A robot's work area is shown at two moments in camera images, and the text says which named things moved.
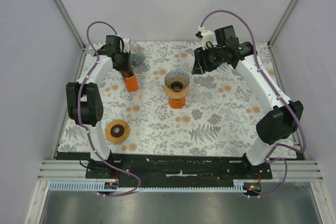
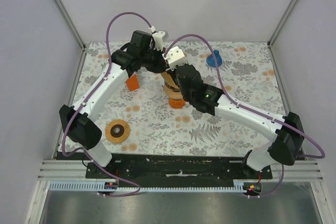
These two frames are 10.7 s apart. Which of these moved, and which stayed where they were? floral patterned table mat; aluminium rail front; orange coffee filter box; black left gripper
Moved: black left gripper
Stayed: orange coffee filter box; floral patterned table mat; aluminium rail front
